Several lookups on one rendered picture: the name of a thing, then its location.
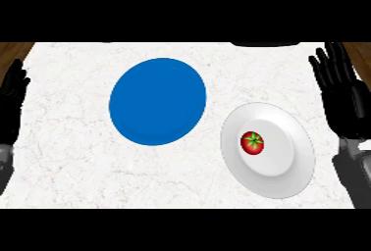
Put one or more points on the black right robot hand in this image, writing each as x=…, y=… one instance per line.
x=343, y=101

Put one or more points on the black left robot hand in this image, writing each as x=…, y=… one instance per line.
x=10, y=98

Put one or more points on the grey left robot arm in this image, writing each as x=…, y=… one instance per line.
x=3, y=163

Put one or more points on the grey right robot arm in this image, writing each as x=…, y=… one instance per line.
x=355, y=173

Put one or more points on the white plate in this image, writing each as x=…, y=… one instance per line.
x=271, y=157

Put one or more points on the red tomato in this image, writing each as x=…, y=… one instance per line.
x=251, y=142

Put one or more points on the blue plate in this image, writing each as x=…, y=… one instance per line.
x=157, y=101

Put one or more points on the black object cut off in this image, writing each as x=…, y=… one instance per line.
x=265, y=43

